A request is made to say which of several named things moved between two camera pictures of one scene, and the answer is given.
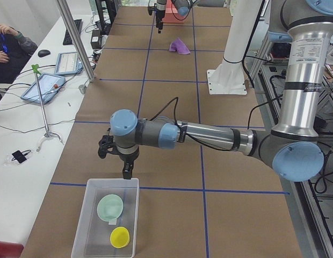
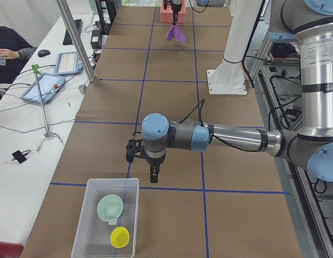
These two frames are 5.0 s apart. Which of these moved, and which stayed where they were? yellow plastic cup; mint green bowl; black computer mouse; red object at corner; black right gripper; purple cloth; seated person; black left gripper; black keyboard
Moved: purple cloth; black left gripper; black right gripper
Stayed: red object at corner; black computer mouse; seated person; black keyboard; mint green bowl; yellow plastic cup
